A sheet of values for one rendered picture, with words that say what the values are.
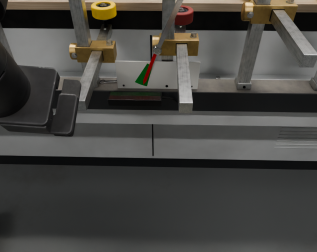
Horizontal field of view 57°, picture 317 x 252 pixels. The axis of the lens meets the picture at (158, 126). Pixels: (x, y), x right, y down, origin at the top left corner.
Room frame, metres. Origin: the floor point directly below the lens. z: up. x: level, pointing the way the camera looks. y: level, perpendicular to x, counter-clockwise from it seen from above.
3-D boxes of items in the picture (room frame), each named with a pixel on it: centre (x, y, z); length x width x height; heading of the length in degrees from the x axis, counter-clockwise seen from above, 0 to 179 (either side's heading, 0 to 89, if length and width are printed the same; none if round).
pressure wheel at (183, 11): (0.92, -0.07, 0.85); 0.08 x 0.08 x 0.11
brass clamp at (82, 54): (0.81, 0.20, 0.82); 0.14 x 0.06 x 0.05; 89
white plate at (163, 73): (0.78, 0.00, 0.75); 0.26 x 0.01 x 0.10; 89
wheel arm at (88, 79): (0.76, 0.18, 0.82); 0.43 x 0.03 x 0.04; 179
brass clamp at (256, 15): (0.80, -0.30, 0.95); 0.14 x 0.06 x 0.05; 89
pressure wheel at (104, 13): (0.96, 0.18, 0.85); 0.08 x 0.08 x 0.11
